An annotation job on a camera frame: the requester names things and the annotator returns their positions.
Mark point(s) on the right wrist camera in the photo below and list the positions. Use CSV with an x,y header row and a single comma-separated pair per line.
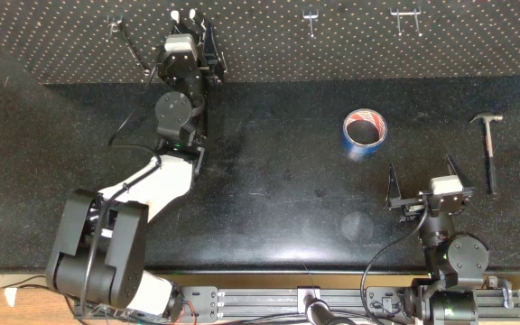
x,y
446,184

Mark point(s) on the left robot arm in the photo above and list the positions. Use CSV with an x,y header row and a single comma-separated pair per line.
x,y
165,180

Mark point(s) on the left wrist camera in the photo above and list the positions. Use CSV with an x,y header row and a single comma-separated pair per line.
x,y
181,44

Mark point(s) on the white paper tag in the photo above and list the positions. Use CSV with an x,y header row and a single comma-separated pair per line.
x,y
11,296

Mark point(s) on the hammer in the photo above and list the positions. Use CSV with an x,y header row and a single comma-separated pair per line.
x,y
489,144

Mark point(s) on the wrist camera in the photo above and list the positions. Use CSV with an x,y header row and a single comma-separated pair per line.
x,y
446,184
181,44

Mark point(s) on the black pegboard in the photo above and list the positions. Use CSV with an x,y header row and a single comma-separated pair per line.
x,y
287,49

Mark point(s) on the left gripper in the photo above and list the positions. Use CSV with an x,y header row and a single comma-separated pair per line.
x,y
179,67

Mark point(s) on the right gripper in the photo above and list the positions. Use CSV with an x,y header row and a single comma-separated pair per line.
x,y
445,203

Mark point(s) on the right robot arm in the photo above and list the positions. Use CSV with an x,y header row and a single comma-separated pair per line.
x,y
465,259

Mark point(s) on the roll of blue tape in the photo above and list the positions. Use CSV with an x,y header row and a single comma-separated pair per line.
x,y
355,145

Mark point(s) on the metal hook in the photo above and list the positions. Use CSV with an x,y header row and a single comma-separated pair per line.
x,y
405,12
112,19
310,18

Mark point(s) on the mounting rail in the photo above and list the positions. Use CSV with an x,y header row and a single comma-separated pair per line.
x,y
260,304

